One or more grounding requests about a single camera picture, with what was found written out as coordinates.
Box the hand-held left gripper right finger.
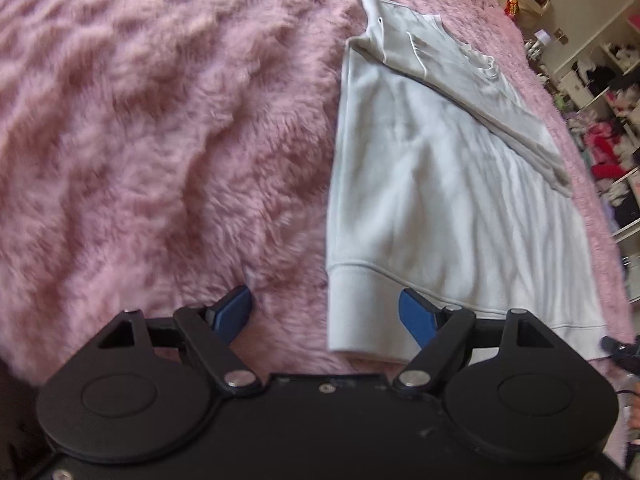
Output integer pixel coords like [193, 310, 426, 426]
[392, 287, 556, 396]

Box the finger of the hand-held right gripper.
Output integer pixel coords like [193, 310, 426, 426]
[600, 336, 640, 376]

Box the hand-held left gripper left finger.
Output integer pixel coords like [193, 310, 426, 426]
[97, 285, 263, 395]

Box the white sweatshirt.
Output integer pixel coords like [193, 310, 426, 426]
[325, 0, 608, 366]

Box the red garment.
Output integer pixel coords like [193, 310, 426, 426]
[591, 135, 627, 179]

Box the pink fluffy blanket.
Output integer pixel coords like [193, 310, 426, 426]
[0, 0, 638, 391]

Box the white shelf unit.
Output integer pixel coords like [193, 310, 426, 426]
[552, 0, 640, 246]

